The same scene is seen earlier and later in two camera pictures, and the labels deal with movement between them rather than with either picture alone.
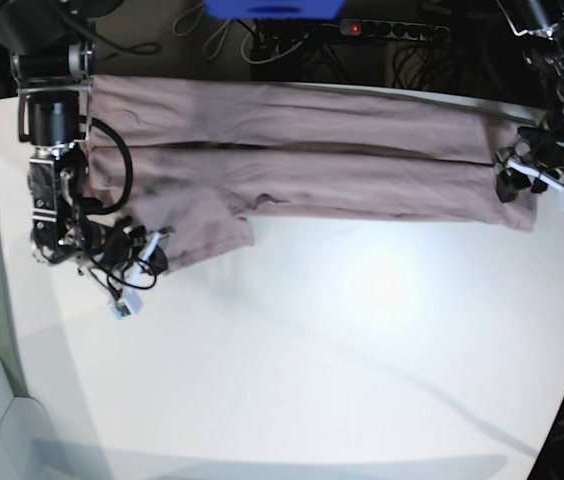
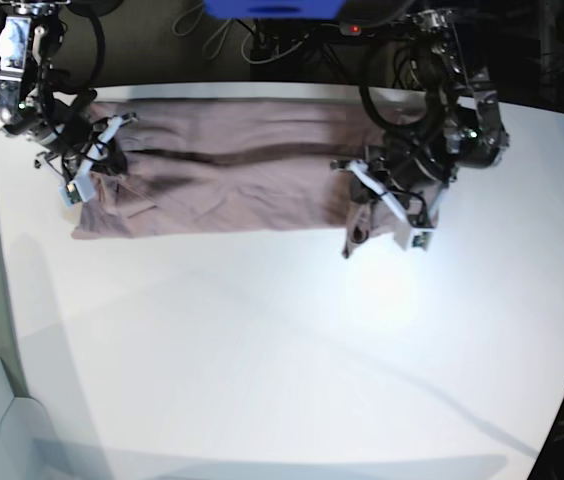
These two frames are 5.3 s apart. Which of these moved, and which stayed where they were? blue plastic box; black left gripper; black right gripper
Moved: black left gripper; black right gripper
Stayed: blue plastic box
